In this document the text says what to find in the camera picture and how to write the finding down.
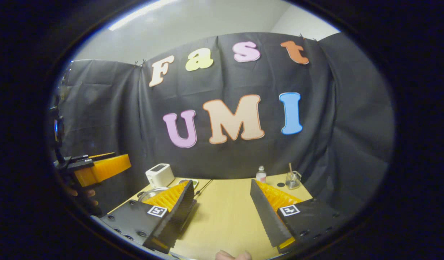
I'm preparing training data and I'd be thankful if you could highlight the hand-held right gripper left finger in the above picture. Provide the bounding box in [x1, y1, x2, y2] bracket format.
[99, 179, 197, 254]

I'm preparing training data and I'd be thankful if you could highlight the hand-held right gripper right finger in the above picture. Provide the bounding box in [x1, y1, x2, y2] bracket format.
[250, 179, 347, 254]

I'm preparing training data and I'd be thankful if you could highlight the steel pot with black handles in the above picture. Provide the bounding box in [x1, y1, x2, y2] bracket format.
[137, 187, 170, 203]

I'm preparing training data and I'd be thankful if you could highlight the white toaster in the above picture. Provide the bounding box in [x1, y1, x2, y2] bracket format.
[145, 163, 175, 188]

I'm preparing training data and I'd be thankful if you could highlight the black backdrop cloth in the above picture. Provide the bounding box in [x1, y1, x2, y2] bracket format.
[51, 32, 395, 217]

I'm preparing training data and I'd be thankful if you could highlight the black power cable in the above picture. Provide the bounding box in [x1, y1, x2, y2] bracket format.
[195, 179, 213, 197]

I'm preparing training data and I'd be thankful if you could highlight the metal wire basket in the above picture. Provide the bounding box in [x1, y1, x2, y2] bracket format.
[285, 170, 302, 190]

